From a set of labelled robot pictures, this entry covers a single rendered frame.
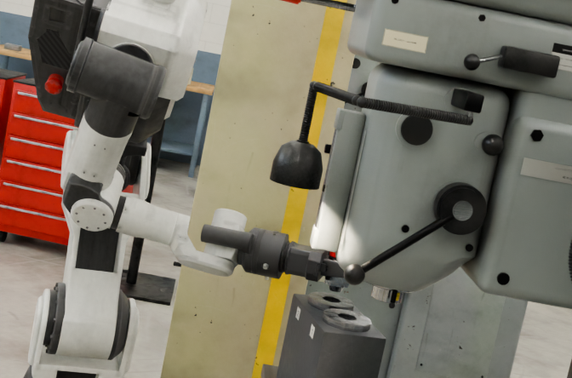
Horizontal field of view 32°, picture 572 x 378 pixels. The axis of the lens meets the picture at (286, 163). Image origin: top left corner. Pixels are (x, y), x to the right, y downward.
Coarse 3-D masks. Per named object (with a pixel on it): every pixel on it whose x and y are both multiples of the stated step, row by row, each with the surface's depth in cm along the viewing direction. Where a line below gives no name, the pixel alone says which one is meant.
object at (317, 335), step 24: (312, 312) 183; (336, 312) 182; (360, 312) 190; (288, 336) 193; (312, 336) 179; (336, 336) 174; (360, 336) 175; (288, 360) 191; (312, 360) 177; (336, 360) 175; (360, 360) 176
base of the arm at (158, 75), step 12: (84, 48) 162; (72, 60) 162; (84, 60) 161; (72, 72) 161; (156, 72) 165; (72, 84) 163; (156, 84) 164; (84, 96) 170; (144, 96) 164; (156, 96) 164; (144, 108) 165
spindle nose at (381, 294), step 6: (372, 288) 150; (378, 288) 148; (372, 294) 149; (378, 294) 148; (384, 294) 148; (390, 294) 148; (402, 294) 149; (378, 300) 148; (384, 300) 148; (390, 300) 148
